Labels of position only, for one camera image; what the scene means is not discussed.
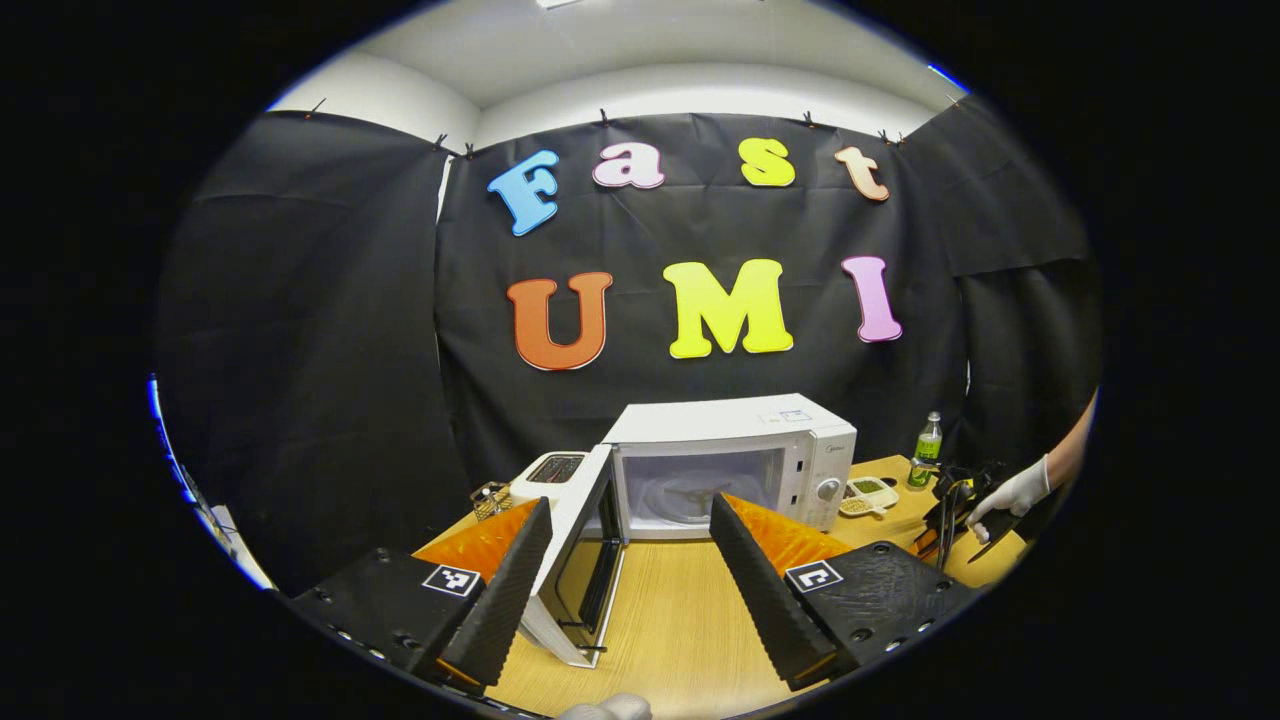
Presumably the white toaster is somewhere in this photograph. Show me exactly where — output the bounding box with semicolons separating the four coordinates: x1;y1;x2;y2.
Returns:
509;451;589;509

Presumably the black backdrop cloth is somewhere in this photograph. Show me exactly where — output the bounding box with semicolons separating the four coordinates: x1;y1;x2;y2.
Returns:
155;95;1104;601

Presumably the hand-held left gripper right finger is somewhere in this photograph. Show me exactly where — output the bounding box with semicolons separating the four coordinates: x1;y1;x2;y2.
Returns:
708;492;986;693

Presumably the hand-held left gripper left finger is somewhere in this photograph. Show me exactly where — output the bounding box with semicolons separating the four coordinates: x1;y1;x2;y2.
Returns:
288;497;554;689

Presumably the white microwave oven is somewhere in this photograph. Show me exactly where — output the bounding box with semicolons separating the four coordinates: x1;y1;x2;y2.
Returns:
518;393;859;669

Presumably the green drink bottle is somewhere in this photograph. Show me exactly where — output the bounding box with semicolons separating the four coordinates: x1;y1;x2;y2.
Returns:
907;411;944;490

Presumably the divided white dish with beans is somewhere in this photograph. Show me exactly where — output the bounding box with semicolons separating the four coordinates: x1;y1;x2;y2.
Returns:
838;476;900;519

